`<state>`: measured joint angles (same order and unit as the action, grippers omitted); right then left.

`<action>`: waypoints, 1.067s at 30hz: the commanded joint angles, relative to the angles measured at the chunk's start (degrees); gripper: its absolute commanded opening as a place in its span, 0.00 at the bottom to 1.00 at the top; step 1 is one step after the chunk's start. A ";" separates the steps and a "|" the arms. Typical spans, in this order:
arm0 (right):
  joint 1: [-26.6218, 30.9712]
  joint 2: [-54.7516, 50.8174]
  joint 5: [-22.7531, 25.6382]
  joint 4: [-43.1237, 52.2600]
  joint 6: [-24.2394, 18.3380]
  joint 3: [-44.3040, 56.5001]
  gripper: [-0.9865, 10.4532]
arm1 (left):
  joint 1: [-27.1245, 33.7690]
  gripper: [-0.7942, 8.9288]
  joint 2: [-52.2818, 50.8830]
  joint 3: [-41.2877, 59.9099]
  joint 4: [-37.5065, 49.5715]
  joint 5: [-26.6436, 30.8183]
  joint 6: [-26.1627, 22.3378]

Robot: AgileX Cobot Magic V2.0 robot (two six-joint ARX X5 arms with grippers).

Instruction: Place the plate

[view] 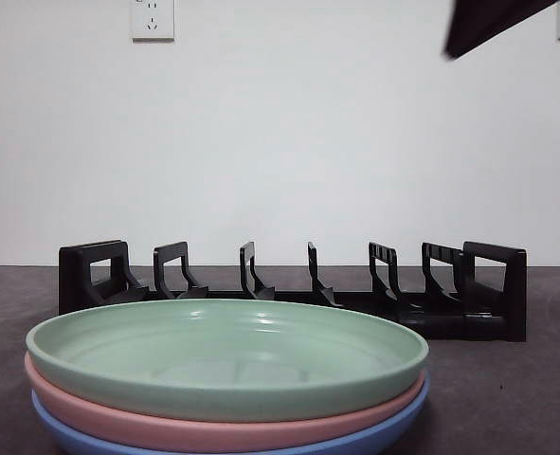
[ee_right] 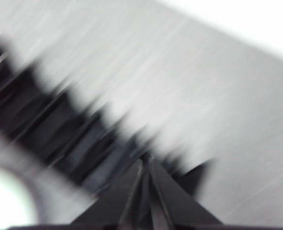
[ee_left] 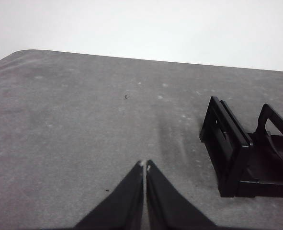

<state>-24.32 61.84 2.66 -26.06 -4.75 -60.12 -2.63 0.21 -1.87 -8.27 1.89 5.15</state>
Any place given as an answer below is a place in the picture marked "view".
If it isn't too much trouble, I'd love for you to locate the black plate rack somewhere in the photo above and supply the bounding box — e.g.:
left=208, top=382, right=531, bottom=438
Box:
left=57, top=239, right=529, bottom=343

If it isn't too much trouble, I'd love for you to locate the pink round plate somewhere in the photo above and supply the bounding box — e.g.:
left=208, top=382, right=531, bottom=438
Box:
left=23, top=353, right=428, bottom=454

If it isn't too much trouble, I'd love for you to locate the blue round plate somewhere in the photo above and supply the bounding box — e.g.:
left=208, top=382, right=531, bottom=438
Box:
left=29, top=369, right=432, bottom=455

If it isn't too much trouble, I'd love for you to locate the green round plate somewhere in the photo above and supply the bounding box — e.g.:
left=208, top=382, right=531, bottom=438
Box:
left=24, top=298, right=430, bottom=423

